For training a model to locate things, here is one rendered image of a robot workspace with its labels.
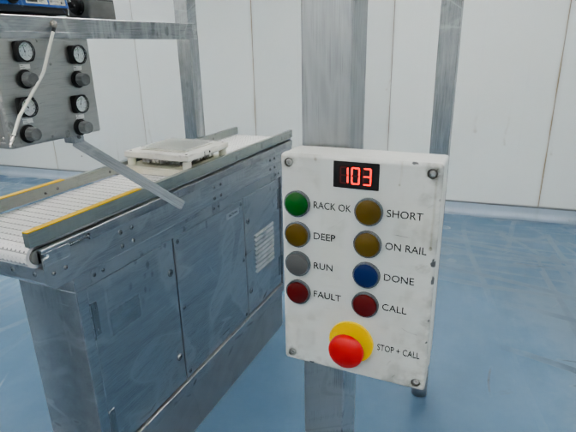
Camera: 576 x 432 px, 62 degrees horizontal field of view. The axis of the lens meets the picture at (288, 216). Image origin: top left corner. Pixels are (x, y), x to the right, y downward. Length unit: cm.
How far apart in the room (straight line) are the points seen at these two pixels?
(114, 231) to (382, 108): 311
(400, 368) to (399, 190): 21
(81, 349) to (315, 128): 96
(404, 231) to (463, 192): 367
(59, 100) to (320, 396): 74
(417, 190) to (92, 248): 88
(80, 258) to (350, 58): 83
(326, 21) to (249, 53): 382
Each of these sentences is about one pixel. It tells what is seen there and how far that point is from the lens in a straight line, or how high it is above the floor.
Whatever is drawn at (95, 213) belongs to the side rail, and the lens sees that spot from 120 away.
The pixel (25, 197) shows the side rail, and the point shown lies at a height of 96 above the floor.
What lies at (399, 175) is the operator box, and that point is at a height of 119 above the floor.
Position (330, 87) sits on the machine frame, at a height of 127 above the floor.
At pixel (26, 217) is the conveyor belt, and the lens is 133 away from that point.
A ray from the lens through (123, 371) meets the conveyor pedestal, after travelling 149.
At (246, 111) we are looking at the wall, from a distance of 443.
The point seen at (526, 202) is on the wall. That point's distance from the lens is 421.
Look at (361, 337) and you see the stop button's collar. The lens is 57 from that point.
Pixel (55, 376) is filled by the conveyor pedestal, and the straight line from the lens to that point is 150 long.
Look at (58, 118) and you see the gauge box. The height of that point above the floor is 119.
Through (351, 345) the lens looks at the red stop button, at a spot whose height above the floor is 101.
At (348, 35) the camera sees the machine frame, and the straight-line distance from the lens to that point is 55.
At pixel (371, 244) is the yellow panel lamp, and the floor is 112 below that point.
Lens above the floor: 132
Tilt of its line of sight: 19 degrees down
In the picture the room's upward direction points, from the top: 1 degrees counter-clockwise
